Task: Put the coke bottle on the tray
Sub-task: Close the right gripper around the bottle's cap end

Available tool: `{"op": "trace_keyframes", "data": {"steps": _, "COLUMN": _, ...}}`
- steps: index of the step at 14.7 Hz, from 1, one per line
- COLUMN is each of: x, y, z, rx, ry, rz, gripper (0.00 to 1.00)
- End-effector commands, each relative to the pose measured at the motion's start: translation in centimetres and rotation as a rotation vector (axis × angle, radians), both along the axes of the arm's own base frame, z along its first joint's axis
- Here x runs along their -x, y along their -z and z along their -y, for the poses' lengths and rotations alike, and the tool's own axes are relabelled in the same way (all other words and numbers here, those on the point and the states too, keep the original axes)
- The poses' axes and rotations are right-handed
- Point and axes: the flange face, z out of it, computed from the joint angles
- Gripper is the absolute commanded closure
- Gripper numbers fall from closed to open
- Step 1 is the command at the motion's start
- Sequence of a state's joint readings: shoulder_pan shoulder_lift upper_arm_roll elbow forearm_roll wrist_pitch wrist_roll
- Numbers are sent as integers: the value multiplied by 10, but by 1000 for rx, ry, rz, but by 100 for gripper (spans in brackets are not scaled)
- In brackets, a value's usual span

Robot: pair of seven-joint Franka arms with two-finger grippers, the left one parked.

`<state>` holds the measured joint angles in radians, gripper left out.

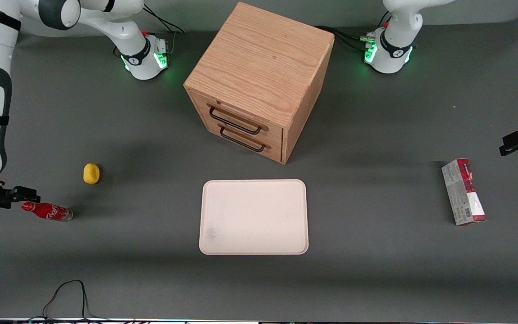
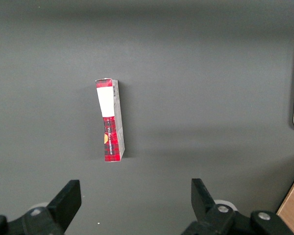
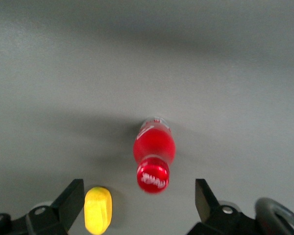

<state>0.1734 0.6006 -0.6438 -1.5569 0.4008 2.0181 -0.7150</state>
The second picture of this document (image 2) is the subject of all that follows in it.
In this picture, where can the red plaid cardboard box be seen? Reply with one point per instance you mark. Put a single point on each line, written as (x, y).
(111, 137)

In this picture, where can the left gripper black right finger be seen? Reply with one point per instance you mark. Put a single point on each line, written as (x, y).
(203, 203)

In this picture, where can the oak wooden drawer cabinet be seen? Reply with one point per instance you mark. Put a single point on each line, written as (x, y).
(292, 210)

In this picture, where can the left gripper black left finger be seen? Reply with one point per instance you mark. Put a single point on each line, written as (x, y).
(61, 208)

